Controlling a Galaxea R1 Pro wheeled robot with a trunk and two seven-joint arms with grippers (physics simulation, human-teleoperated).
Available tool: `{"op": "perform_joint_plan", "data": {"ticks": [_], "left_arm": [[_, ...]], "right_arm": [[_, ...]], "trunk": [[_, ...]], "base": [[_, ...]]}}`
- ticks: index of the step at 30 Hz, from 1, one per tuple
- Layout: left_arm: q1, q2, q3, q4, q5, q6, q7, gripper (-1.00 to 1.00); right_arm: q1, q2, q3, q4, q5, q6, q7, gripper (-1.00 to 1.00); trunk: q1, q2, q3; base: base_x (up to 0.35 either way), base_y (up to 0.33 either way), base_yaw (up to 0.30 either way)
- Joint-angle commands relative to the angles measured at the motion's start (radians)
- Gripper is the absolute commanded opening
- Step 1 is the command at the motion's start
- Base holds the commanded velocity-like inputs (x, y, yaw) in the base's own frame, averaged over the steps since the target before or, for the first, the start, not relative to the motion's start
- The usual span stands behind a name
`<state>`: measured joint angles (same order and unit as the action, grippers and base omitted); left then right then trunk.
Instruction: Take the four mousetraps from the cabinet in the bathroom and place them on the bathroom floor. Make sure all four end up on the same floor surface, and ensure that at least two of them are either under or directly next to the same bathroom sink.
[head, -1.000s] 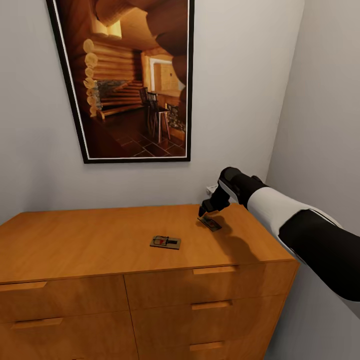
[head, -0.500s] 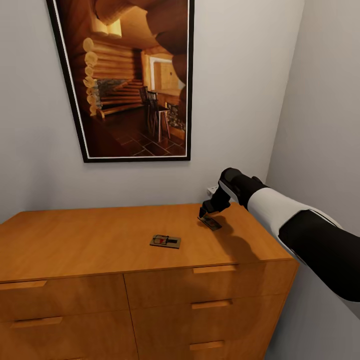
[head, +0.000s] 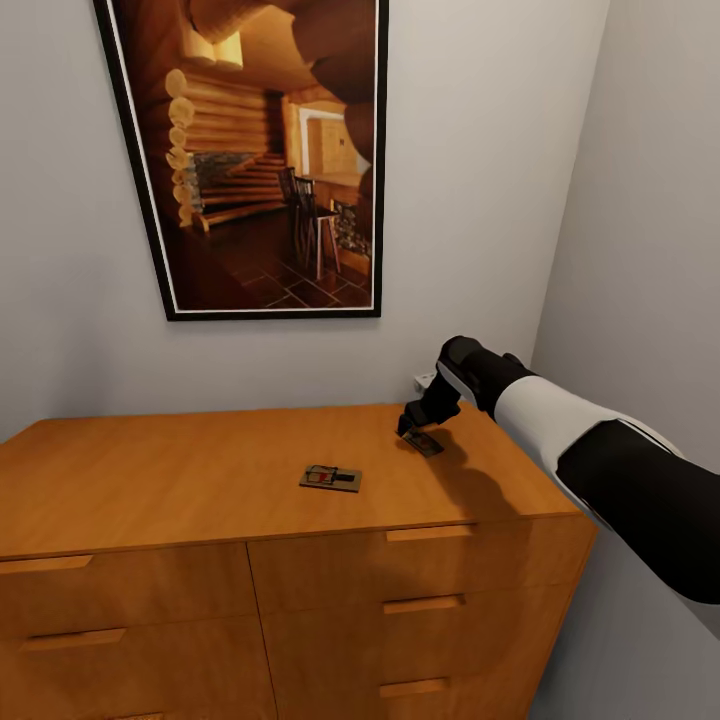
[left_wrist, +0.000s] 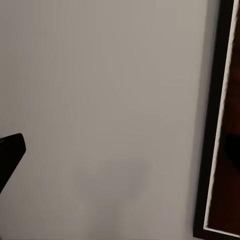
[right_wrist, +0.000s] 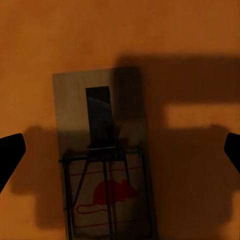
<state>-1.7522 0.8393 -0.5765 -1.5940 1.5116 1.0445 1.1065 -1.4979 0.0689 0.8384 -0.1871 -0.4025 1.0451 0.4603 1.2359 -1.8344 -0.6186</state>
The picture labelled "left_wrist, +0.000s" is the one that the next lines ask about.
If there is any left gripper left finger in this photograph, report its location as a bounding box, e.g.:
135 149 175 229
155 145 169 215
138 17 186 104
0 133 26 193

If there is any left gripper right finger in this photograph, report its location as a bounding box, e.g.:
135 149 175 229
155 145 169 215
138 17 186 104
224 133 240 173

